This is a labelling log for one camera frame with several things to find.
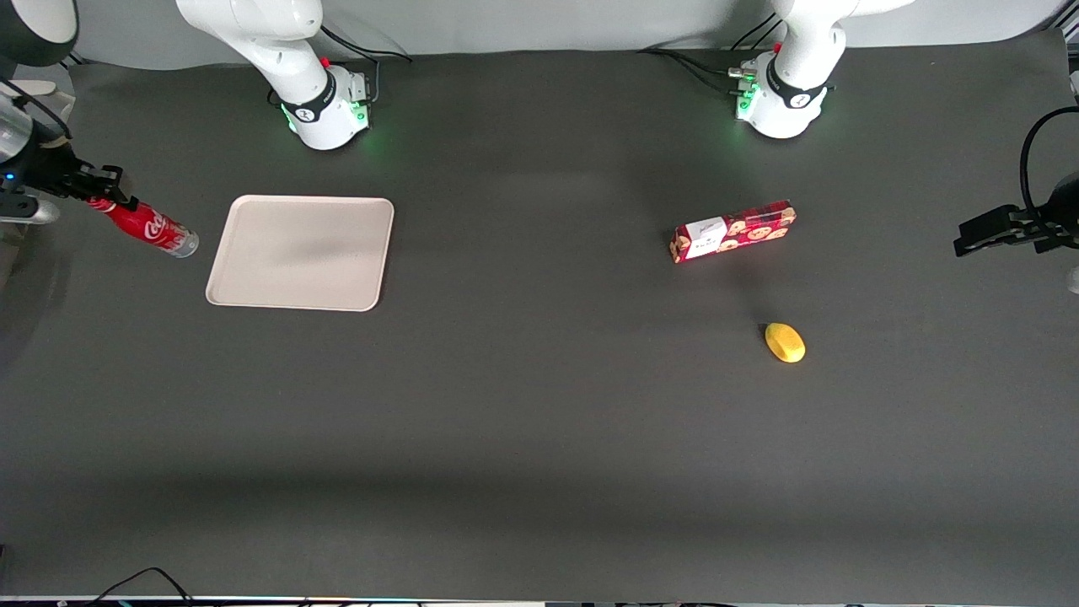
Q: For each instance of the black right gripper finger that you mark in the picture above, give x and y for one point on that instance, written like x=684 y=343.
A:
x=103 y=179
x=123 y=202

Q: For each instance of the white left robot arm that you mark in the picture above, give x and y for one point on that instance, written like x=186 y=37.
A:
x=797 y=76

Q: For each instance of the beige flat plate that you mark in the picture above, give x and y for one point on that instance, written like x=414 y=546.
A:
x=50 y=91

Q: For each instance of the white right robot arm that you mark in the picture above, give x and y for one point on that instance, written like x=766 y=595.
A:
x=295 y=67

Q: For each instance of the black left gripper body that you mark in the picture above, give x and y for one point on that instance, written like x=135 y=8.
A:
x=1038 y=225

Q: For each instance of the beige plastic tray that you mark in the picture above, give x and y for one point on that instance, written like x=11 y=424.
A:
x=302 y=253

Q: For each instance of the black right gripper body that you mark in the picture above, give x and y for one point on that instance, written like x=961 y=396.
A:
x=49 y=171

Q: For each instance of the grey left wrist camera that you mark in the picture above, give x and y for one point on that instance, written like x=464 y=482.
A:
x=1073 y=282

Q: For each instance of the red coke bottle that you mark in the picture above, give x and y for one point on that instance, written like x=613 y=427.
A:
x=152 y=228

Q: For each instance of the red cookie box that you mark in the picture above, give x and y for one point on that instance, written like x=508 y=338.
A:
x=732 y=232

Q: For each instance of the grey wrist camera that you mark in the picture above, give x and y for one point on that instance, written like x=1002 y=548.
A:
x=25 y=209
x=1073 y=282

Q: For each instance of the yellow lemon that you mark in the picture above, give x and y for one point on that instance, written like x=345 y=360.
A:
x=785 y=342

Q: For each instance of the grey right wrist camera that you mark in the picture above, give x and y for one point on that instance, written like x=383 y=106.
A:
x=25 y=209

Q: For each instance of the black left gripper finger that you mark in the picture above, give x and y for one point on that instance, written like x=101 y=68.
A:
x=966 y=246
x=995 y=223

